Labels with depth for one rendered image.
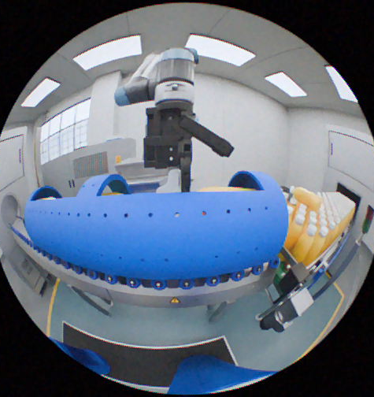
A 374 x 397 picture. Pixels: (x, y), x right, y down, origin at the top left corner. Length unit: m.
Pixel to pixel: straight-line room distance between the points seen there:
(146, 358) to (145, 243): 1.09
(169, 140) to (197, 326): 1.30
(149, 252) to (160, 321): 1.15
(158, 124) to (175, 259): 0.23
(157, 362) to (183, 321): 0.54
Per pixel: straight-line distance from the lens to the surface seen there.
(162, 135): 0.24
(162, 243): 0.21
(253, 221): 0.24
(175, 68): 0.26
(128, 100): 0.39
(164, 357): 1.16
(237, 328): 1.37
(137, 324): 1.37
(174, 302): 0.44
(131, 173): 0.62
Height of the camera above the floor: 1.29
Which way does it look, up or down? 23 degrees down
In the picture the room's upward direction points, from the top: straight up
